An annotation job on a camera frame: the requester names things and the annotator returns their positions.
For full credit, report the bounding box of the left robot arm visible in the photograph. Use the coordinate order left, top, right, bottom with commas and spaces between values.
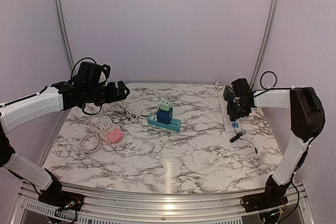
1, 81, 130, 206

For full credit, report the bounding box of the teal power strip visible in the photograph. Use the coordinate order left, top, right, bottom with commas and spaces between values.
148, 113, 182, 132

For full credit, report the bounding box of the blue cube socket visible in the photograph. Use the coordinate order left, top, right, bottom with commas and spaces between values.
156, 108, 173, 124

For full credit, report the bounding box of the aluminium frame post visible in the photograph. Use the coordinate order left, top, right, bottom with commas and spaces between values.
54, 0, 75, 71
250, 0, 280, 88

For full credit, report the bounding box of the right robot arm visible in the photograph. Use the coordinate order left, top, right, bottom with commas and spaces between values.
223, 87, 326, 211

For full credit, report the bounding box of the thin black cable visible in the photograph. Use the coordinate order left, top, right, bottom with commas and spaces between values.
229, 130, 259, 156

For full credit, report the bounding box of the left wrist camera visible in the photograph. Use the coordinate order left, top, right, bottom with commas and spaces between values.
74, 62, 111, 89

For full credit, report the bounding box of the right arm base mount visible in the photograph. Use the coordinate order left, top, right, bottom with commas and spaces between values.
240, 193, 288, 212

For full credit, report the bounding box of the left aluminium frame post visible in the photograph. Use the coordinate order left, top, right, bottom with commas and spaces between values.
54, 0, 75, 71

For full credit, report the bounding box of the coiled white cable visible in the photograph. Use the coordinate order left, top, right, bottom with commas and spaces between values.
79, 132, 102, 153

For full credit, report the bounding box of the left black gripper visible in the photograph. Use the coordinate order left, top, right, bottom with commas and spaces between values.
84, 80, 130, 106

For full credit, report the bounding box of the white plug adapter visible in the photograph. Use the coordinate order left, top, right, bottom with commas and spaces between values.
97, 116, 113, 131

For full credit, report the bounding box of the teal strip white cord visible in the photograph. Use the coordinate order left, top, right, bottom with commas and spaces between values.
109, 100, 150, 120

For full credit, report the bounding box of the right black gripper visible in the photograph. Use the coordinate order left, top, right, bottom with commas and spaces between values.
227, 100, 249, 118

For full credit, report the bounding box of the front aluminium rail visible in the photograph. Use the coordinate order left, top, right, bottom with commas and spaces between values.
8, 182, 269, 223

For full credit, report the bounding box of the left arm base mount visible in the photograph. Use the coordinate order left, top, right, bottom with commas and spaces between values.
38, 190, 84, 211

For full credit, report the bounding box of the light green USB adapter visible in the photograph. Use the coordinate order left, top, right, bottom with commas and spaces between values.
158, 100, 171, 111

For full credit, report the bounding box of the right aluminium frame post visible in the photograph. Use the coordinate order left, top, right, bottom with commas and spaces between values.
250, 0, 280, 88

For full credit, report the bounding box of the pink round power strip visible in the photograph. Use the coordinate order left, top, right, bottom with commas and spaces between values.
100, 128, 123, 144

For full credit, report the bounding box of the white long power strip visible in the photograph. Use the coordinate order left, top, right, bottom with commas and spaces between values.
218, 89, 241, 135

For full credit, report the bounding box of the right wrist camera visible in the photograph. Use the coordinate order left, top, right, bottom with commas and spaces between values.
223, 78, 253, 101

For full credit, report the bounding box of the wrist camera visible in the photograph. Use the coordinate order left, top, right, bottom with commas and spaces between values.
74, 62, 111, 89
223, 78, 253, 101

